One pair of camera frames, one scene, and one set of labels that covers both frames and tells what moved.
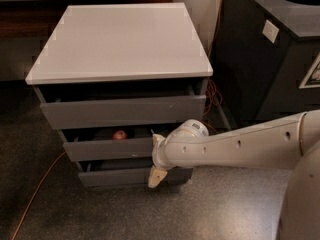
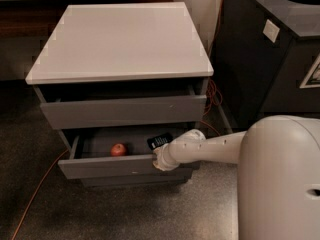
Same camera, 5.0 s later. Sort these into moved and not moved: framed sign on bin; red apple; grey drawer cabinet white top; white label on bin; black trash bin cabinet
Moved: red apple
Not moved: white label on bin; black trash bin cabinet; framed sign on bin; grey drawer cabinet white top
